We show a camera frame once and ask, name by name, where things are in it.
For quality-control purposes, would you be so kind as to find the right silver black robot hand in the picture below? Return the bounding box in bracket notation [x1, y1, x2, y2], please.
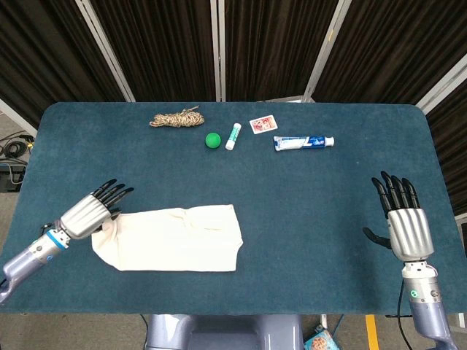
[362, 170, 436, 262]

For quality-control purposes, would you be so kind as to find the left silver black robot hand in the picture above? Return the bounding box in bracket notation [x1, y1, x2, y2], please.
[58, 178, 135, 241]

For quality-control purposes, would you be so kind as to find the cream white T-shirt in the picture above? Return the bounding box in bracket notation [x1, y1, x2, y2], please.
[90, 203, 244, 273]

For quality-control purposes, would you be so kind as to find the grey electrical box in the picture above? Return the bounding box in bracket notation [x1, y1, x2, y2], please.
[0, 162, 26, 193]

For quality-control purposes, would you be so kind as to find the dark teal table cloth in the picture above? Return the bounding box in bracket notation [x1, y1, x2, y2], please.
[0, 101, 458, 317]

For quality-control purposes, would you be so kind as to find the blue cookie box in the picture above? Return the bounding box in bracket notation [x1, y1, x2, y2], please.
[303, 327, 346, 350]

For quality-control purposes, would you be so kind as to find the blue white toothpaste tube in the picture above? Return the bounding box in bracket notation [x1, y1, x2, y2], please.
[273, 134, 335, 152]

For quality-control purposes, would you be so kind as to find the white green glue stick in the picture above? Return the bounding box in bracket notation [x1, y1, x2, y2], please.
[225, 122, 243, 151]

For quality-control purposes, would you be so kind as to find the grey-blue robot torso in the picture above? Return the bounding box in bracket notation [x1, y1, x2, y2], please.
[144, 313, 304, 350]

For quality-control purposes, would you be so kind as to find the red playing card deck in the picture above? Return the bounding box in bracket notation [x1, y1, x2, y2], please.
[249, 114, 277, 135]

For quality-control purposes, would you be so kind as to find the black cable bundle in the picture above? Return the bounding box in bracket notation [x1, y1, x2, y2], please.
[0, 133, 36, 158]

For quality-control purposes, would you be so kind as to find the white partition frame post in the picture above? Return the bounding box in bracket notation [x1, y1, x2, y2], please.
[209, 0, 226, 102]
[0, 98, 38, 136]
[415, 54, 467, 114]
[303, 0, 353, 103]
[75, 0, 136, 102]

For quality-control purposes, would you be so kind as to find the beige braided rope bundle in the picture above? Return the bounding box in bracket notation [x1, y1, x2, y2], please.
[148, 104, 205, 128]

